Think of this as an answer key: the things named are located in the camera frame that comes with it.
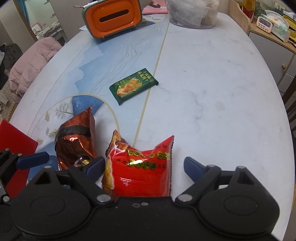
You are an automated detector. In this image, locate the brown foil snack bag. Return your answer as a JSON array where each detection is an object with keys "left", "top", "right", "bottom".
[{"left": 54, "top": 107, "right": 97, "bottom": 171}]

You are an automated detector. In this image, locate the red snack bag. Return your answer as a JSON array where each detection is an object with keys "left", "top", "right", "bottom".
[{"left": 102, "top": 130, "right": 175, "bottom": 199}]

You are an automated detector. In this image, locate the green cracker packet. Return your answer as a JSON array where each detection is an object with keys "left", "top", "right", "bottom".
[{"left": 109, "top": 68, "right": 159, "bottom": 105}]

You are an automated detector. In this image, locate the red cardboard box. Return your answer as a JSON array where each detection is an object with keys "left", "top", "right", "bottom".
[{"left": 1, "top": 120, "right": 38, "bottom": 198}]

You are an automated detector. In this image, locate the pink jacket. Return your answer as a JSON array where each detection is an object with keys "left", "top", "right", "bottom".
[{"left": 8, "top": 37, "right": 62, "bottom": 103}]

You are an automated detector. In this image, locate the wooden chair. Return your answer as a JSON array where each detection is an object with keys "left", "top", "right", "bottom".
[{"left": 281, "top": 75, "right": 296, "bottom": 144}]

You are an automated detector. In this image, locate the white wooden cabinet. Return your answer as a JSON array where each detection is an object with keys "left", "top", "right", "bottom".
[{"left": 226, "top": 1, "right": 295, "bottom": 94}]

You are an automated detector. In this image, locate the green orange tissue box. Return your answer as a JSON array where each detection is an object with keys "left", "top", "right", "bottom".
[{"left": 80, "top": 0, "right": 142, "bottom": 39}]

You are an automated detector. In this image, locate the clear plastic bag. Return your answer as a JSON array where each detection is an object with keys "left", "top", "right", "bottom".
[{"left": 166, "top": 0, "right": 220, "bottom": 29}]

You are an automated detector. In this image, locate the white kitchen timer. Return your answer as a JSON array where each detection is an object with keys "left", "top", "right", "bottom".
[{"left": 256, "top": 16, "right": 273, "bottom": 33}]

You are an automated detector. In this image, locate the wet wipes pack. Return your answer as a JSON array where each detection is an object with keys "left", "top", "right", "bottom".
[{"left": 265, "top": 10, "right": 290, "bottom": 43}]

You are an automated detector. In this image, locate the glass bottle with yellow label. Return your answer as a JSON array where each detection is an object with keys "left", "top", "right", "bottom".
[{"left": 242, "top": 0, "right": 256, "bottom": 21}]

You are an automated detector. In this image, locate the yellow tissue box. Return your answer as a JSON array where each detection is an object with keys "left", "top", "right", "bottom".
[{"left": 283, "top": 15, "right": 296, "bottom": 42}]

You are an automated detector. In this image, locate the pink booklet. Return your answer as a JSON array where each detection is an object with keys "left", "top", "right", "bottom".
[{"left": 142, "top": 0, "right": 168, "bottom": 15}]

